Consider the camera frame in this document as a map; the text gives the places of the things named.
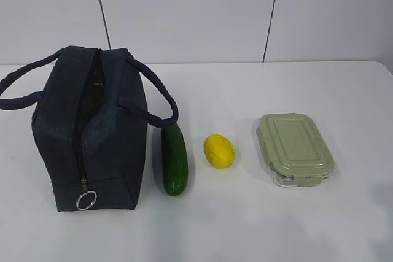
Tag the yellow lemon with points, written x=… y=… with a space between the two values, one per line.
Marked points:
x=219 y=151

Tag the dark blue lunch bag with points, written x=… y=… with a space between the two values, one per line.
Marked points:
x=90 y=124

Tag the glass container with green lid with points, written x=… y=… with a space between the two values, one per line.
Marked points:
x=294 y=150

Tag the green cucumber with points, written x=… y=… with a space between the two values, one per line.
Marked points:
x=175 y=167

